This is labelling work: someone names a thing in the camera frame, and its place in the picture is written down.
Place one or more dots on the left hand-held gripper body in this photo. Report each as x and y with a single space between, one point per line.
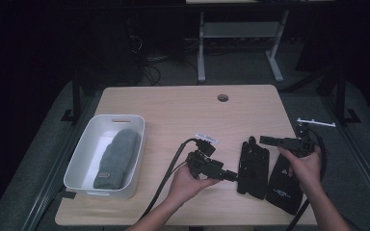
205 166

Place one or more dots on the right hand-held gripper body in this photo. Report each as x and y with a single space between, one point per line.
303 144

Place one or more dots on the plain black glove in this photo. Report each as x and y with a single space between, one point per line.
253 166

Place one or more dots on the black glove with white print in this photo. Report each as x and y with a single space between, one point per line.
282 195

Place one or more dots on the grey mitten with label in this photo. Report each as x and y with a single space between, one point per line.
118 157

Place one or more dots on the white plastic bin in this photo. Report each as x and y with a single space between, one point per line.
86 154

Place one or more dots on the person's right hand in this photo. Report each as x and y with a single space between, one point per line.
308 170

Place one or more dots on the person's left hand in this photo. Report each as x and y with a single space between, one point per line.
184 186

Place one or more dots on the black metal stand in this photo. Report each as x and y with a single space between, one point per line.
76 93
341 96

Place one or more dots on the black tape piece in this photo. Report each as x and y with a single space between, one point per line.
68 194

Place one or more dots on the aluminium floor rail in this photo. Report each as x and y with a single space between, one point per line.
359 154
58 160

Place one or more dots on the white metal desk frame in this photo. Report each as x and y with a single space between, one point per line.
237 29

